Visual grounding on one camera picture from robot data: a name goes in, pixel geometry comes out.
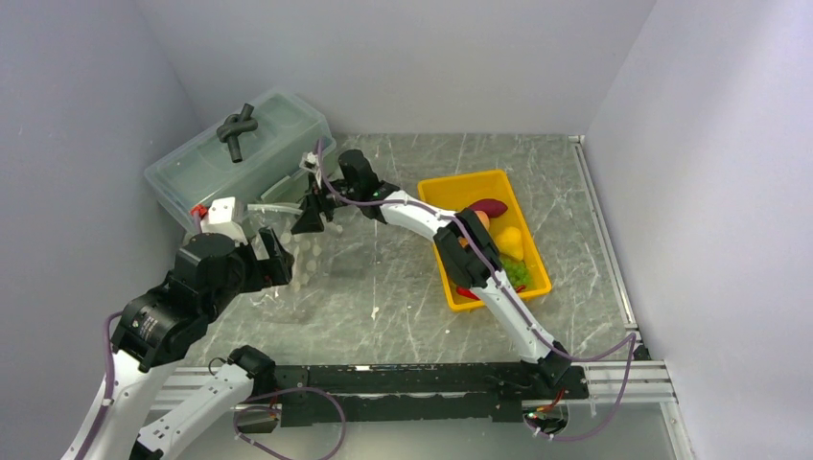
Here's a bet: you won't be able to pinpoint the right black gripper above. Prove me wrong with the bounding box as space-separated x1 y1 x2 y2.
291 173 361 236

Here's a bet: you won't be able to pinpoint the clear zip top bag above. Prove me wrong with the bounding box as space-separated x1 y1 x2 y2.
242 203 343 324

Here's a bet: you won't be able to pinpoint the yellow plastic tray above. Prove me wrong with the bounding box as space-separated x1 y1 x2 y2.
418 170 552 300

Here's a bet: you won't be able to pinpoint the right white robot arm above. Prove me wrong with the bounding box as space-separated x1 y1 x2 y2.
292 147 572 398

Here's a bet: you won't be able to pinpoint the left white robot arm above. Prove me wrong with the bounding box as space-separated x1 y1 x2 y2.
63 227 294 459

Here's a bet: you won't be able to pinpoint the clear lidded storage box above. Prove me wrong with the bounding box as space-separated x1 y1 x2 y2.
144 89 337 233

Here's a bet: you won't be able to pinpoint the black knotted foam tube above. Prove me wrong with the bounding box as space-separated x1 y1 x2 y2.
216 103 259 164

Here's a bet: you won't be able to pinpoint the red toy chili pepper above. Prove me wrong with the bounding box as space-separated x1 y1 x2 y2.
455 285 526 300

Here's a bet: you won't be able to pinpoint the toy peach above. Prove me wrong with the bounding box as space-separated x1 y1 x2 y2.
475 211 491 230

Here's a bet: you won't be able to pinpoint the purple toy sweet potato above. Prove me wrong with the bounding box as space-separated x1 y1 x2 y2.
468 198 508 219

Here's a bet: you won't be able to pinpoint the yellow toy pear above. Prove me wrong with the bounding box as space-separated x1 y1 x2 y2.
493 226 524 262

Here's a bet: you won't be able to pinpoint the green toy grapes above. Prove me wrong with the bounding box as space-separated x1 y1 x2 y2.
499 254 533 292

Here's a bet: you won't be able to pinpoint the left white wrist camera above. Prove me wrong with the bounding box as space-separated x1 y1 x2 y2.
189 196 248 244

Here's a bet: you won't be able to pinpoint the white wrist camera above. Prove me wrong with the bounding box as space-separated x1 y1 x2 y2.
189 196 248 244
299 151 322 188

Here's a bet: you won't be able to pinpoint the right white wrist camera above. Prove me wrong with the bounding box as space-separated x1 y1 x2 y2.
299 151 322 188

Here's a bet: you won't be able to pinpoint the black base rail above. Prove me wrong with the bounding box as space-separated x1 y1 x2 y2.
246 362 590 427

